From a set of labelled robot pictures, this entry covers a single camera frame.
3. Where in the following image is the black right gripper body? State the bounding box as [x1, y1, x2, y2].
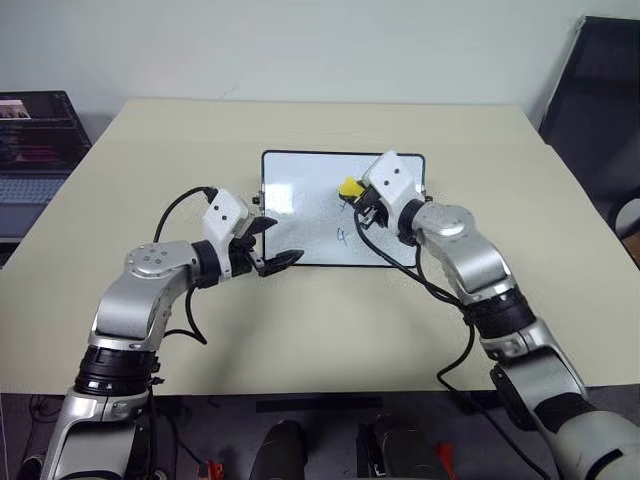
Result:
[352, 185, 390, 230]

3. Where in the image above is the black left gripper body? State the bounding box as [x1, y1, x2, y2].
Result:
[228, 218, 266, 277]

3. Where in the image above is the yellow whiteboard eraser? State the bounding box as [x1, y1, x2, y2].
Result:
[337, 175, 367, 202]

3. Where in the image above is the black framed whiteboard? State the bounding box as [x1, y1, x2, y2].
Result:
[251, 149, 432, 270]

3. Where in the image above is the black bar under table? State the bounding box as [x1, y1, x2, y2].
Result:
[255, 396, 384, 414]

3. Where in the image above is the dark rounded shape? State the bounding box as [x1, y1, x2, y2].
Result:
[259, 419, 309, 480]

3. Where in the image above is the dark blocky shape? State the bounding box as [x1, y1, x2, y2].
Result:
[356, 414, 452, 480]

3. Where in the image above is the open laptop computer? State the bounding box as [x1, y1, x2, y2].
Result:
[0, 90, 94, 237]

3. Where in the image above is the black office chair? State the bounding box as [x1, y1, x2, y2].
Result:
[537, 14, 640, 236]

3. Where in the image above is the grey rounded object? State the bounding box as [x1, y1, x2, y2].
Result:
[613, 198, 640, 242]

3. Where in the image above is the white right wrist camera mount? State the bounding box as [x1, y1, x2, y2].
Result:
[362, 149, 427, 222]

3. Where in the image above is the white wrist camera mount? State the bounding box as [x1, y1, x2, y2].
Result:
[362, 149, 427, 222]
[201, 188, 251, 279]

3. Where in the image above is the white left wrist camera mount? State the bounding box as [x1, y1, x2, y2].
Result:
[201, 188, 251, 279]

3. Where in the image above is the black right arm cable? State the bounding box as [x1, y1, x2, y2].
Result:
[351, 207, 551, 480]

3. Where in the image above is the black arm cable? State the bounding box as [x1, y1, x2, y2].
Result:
[155, 185, 219, 347]
[351, 207, 551, 480]

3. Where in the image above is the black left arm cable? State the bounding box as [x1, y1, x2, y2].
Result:
[155, 185, 219, 347]

